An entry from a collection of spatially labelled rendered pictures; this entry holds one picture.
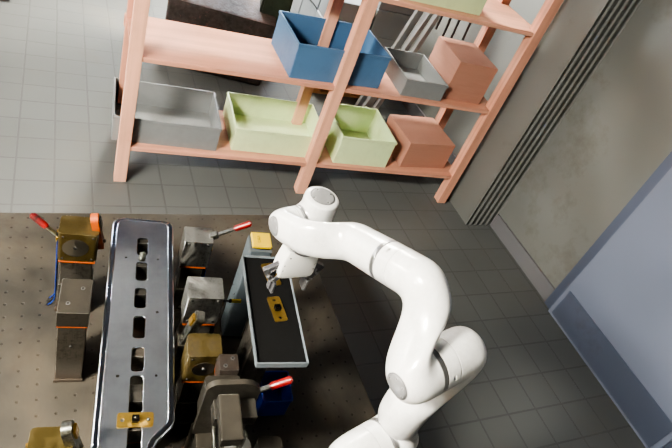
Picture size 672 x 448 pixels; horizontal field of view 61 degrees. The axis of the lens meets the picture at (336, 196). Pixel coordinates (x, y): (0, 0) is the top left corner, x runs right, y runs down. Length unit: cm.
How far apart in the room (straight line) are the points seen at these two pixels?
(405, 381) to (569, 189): 310
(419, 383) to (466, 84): 304
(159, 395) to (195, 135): 219
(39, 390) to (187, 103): 238
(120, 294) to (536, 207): 313
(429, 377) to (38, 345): 132
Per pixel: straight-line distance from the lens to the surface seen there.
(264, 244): 176
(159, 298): 176
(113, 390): 158
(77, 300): 170
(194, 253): 189
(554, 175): 414
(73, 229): 184
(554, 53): 393
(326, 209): 129
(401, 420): 126
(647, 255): 366
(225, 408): 137
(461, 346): 114
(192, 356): 156
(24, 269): 222
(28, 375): 197
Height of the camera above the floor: 236
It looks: 36 degrees down
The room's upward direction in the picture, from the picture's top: 23 degrees clockwise
